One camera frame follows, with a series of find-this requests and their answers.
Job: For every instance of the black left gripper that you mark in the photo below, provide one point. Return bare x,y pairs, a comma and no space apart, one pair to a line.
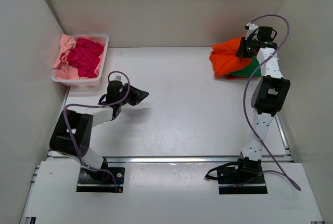
138,95

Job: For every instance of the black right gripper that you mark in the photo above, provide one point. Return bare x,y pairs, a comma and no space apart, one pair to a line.
242,52

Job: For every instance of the orange t-shirt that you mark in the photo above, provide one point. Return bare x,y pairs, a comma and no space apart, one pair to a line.
224,60

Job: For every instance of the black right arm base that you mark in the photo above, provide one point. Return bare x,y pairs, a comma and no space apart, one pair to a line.
243,176

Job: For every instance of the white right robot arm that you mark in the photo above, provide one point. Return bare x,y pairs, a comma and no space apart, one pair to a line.
271,91

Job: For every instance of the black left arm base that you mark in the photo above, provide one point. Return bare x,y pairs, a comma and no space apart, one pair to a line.
101,182

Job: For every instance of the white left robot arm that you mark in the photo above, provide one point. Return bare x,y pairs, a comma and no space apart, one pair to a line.
72,133

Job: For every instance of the folded green t-shirt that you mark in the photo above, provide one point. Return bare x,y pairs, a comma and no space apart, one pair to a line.
248,70

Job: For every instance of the folded red t-shirt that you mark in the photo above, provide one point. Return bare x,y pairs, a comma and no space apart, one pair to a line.
232,77

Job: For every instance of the white plastic basket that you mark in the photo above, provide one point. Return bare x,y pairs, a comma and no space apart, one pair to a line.
78,78

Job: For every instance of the magenta t-shirt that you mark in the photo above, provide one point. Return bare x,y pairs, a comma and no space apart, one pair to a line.
86,56

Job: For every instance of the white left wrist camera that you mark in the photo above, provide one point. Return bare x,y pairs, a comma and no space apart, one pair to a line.
118,78

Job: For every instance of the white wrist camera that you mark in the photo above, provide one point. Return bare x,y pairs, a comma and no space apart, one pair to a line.
118,78
250,27

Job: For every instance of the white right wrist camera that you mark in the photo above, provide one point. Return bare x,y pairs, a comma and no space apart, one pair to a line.
250,27

